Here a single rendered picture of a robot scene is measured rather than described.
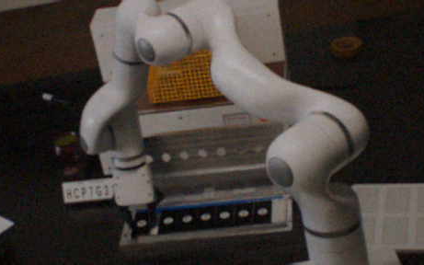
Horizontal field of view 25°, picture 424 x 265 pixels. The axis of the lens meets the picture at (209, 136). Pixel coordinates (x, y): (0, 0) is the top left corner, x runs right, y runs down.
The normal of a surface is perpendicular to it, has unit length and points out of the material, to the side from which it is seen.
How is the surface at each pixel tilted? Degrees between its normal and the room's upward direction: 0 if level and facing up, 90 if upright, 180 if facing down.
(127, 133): 79
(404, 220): 0
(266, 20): 90
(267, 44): 90
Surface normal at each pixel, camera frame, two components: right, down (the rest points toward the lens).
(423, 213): -0.16, -0.85
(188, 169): -0.10, 0.37
